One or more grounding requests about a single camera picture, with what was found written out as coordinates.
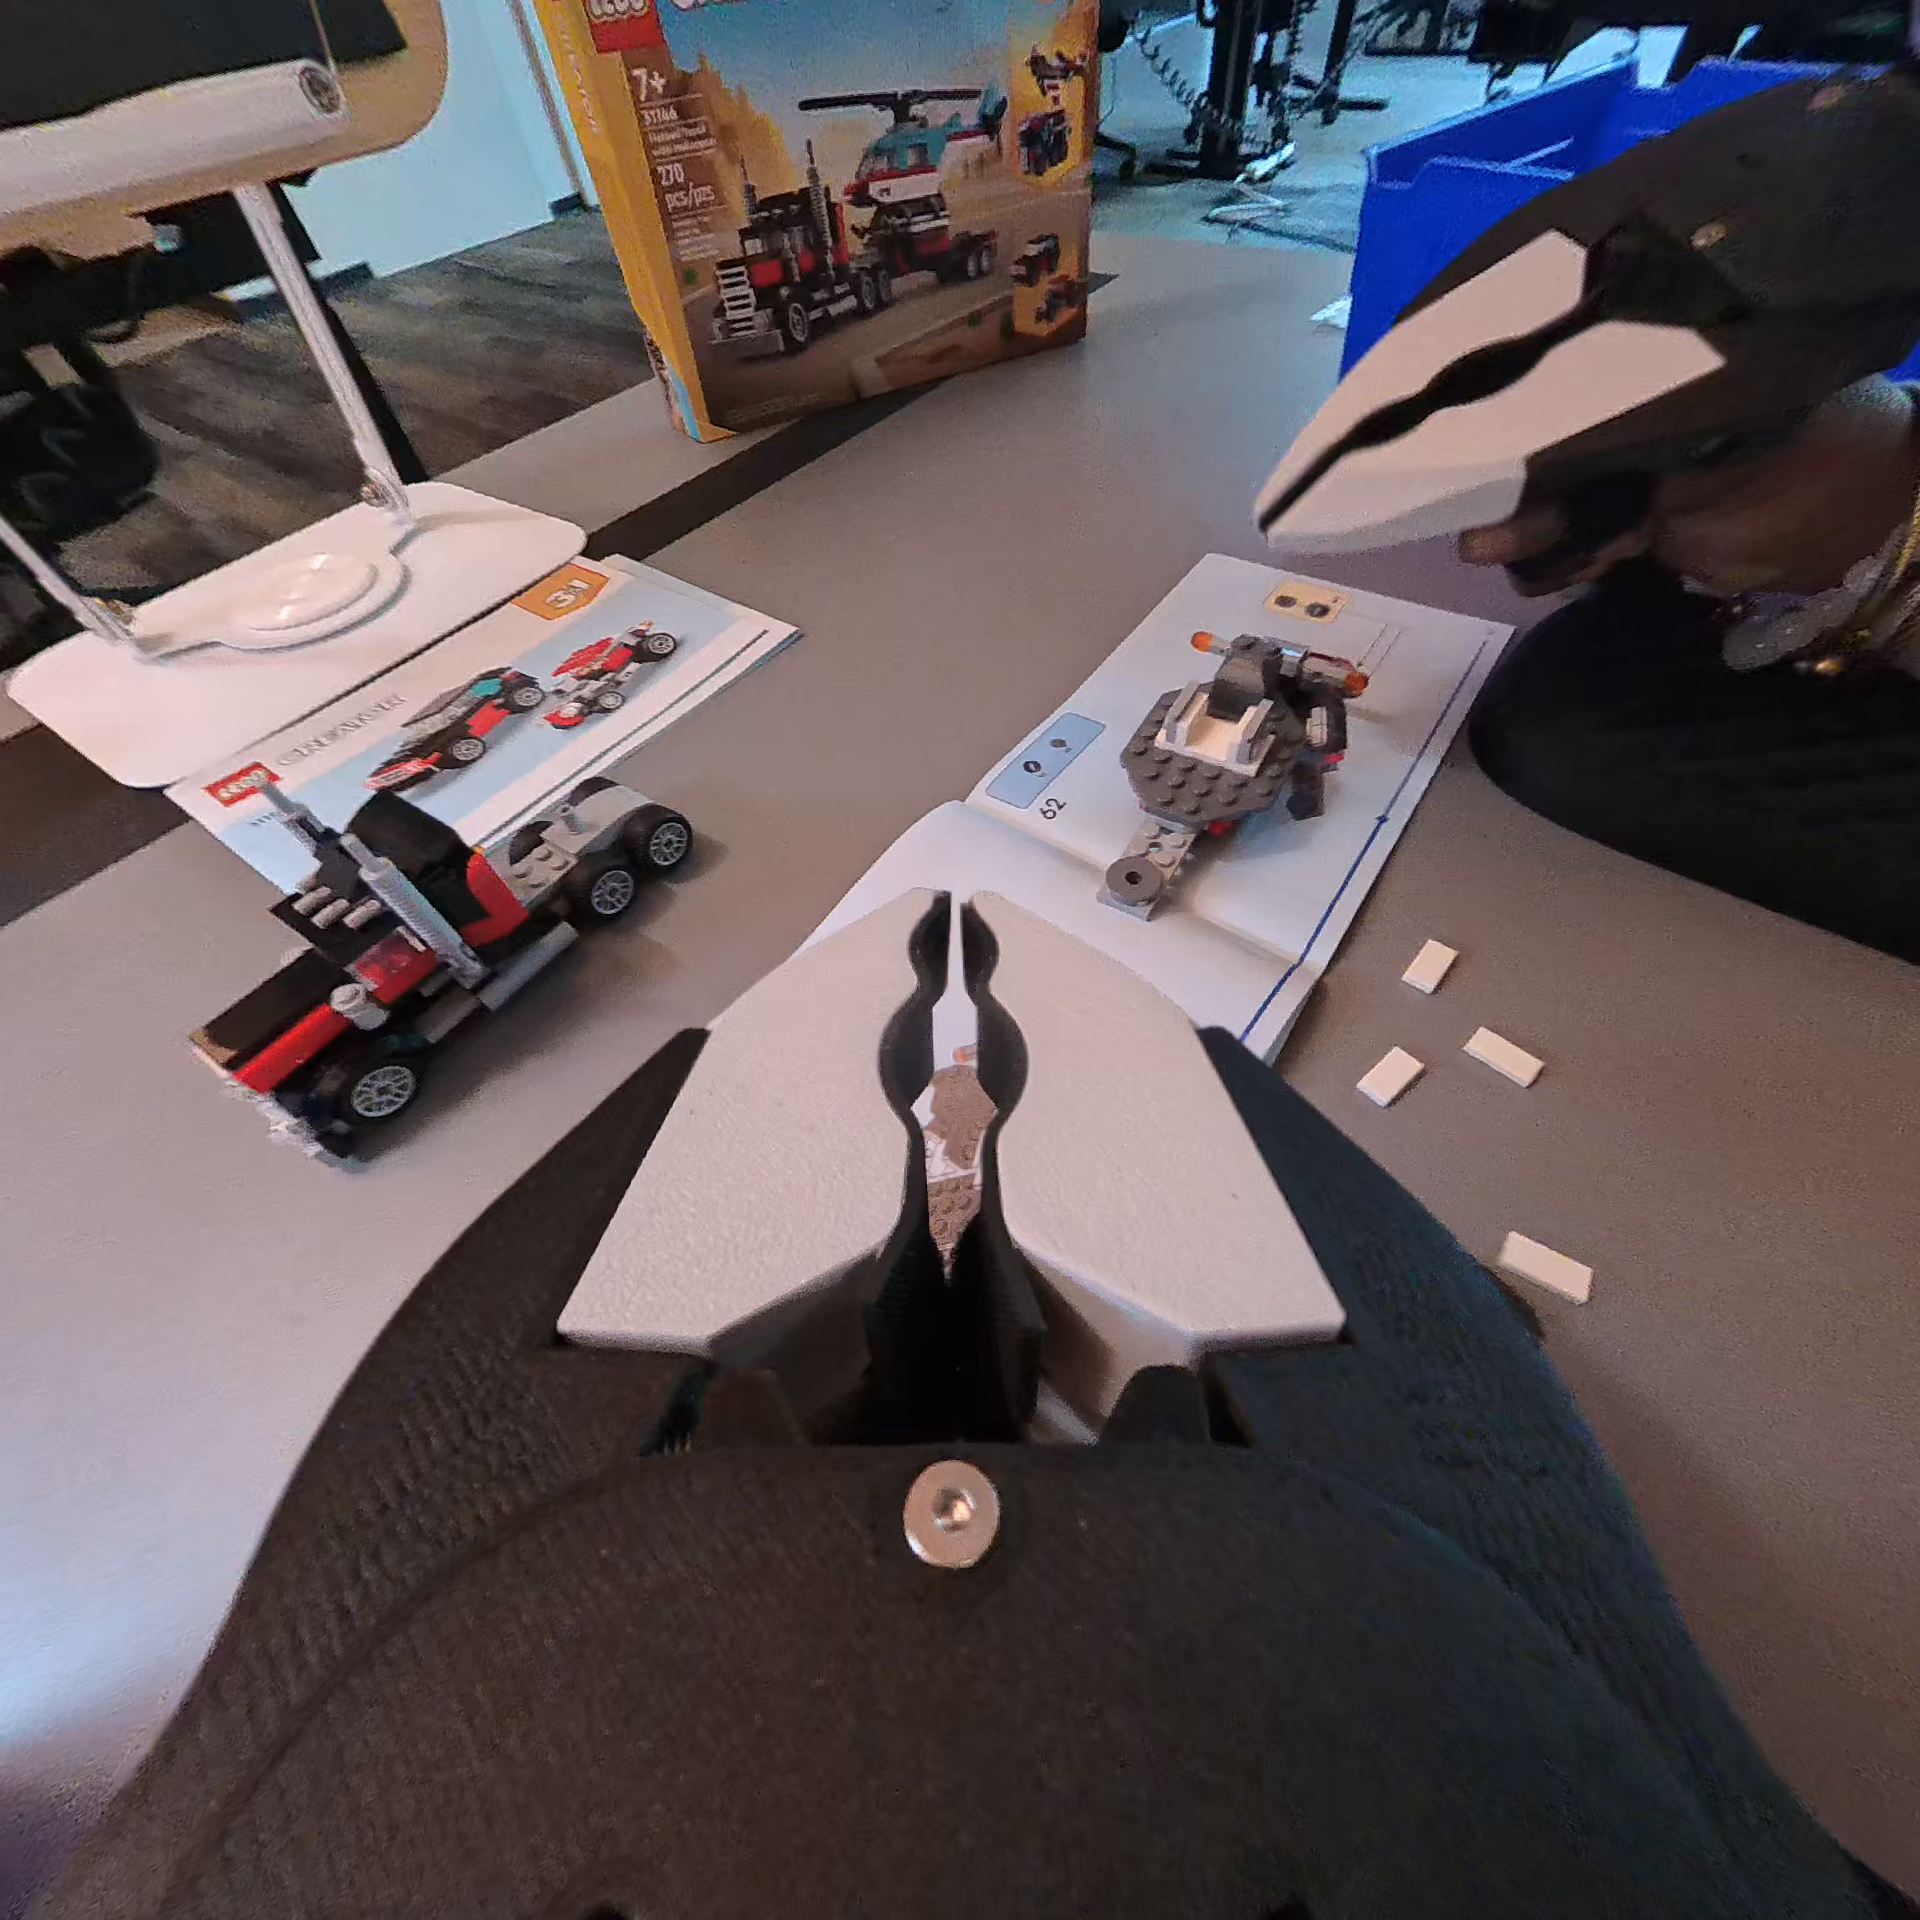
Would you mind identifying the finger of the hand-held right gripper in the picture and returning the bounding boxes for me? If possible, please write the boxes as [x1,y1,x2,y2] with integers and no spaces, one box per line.
[1302,229,1596,458]
[1255,322,1731,554]

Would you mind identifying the black and red lego truck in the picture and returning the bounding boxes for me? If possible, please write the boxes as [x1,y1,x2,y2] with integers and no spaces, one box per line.
[189,769,701,1165]

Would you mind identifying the silver bracelet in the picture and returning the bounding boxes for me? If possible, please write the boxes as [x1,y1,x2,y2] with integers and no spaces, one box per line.
[1718,481,1920,681]

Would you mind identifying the lego set cardboard box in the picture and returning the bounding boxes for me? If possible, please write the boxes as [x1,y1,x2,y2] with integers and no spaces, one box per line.
[533,0,1107,446]

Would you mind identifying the closed lego instruction booklet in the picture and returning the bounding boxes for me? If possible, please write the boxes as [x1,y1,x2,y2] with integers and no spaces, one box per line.
[162,550,807,906]

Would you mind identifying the person's right forearm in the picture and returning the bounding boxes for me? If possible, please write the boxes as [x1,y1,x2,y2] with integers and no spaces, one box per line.
[1468,588,1920,965]

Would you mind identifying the open lego instruction booklet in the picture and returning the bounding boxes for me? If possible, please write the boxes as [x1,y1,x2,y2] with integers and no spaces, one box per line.
[779,550,1518,1069]

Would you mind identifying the grey lego helicopter base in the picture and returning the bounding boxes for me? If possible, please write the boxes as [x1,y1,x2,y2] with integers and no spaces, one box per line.
[1094,627,1375,922]

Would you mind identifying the person's right hand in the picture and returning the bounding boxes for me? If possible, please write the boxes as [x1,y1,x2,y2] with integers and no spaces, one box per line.
[1458,378,1920,633]

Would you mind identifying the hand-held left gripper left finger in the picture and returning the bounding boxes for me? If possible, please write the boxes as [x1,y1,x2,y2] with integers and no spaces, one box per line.
[557,884,968,1442]

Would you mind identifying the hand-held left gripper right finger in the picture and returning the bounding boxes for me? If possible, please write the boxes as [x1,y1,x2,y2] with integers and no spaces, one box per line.
[964,889,1349,1433]

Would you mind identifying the blue plastic bin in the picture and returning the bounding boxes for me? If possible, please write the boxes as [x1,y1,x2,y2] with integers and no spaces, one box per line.
[1341,58,1920,387]

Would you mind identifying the black office chair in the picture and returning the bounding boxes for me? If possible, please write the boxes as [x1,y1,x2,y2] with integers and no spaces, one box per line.
[1101,0,1390,190]

